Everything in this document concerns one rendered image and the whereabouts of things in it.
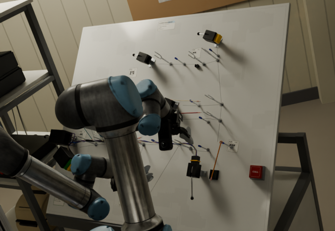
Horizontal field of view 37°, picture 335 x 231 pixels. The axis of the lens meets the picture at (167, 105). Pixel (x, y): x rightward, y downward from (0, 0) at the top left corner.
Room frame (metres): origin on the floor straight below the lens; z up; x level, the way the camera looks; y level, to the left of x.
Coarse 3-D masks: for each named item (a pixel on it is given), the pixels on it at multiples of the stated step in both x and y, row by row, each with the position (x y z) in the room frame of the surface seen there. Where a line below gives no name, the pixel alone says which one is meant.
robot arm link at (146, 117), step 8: (144, 104) 1.58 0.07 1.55; (152, 104) 1.57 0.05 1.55; (144, 112) 1.55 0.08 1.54; (152, 112) 1.54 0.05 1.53; (160, 112) 1.58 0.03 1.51; (144, 120) 1.52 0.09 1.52; (152, 120) 1.51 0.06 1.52; (160, 120) 1.54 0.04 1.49; (136, 128) 1.54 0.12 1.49; (144, 128) 1.51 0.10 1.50; (152, 128) 1.51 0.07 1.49
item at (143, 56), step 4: (140, 52) 2.32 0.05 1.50; (140, 56) 2.32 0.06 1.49; (144, 56) 2.29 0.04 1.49; (148, 56) 2.31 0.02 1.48; (140, 60) 2.30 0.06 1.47; (144, 60) 2.28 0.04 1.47; (148, 60) 2.30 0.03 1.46; (152, 60) 2.36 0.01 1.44; (148, 64) 2.30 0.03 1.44; (152, 64) 2.35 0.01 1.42
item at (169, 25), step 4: (168, 20) 2.44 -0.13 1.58; (172, 20) 2.43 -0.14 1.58; (160, 24) 2.46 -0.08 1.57; (164, 24) 2.45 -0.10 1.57; (168, 24) 2.43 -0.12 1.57; (172, 24) 2.41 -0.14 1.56; (160, 28) 2.45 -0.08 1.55; (164, 28) 2.43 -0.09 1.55; (168, 28) 2.42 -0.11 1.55; (172, 28) 2.40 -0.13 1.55
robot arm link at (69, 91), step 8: (72, 88) 1.26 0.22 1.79; (64, 96) 1.25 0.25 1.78; (72, 96) 1.23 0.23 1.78; (56, 104) 1.27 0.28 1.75; (64, 104) 1.23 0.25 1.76; (72, 104) 1.22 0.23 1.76; (56, 112) 1.26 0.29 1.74; (64, 112) 1.23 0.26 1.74; (72, 112) 1.22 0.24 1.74; (64, 120) 1.24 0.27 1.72; (72, 120) 1.22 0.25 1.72; (80, 120) 1.21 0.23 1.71; (72, 128) 1.30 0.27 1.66; (80, 128) 1.31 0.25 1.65; (88, 128) 1.39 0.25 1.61
